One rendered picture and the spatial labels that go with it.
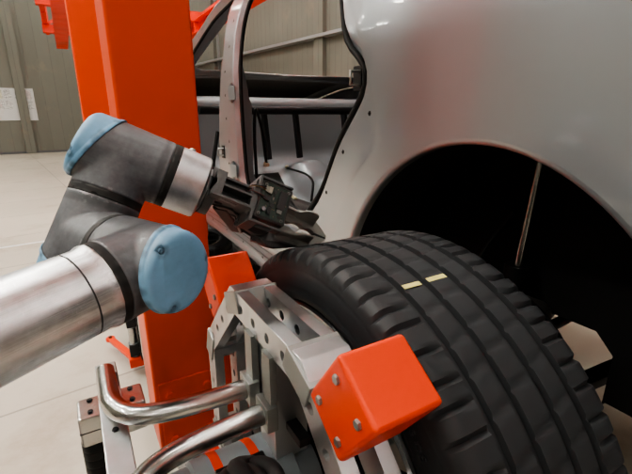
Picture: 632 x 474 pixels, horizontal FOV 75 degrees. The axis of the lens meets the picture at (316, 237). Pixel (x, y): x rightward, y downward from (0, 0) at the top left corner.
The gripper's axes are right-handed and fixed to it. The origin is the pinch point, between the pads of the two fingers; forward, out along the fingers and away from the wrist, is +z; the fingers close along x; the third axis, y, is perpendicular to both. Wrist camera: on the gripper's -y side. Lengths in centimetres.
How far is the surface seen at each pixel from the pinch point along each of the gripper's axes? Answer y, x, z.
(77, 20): -181, 126, -91
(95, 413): -9.5, -33.8, -22.8
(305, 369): 21.5, -20.5, -7.3
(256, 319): 9.7, -16.3, -9.7
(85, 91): -196, 95, -76
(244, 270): -8.4, -7.7, -8.0
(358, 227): -27.5, 15.7, 23.6
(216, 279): -8.1, -10.7, -12.1
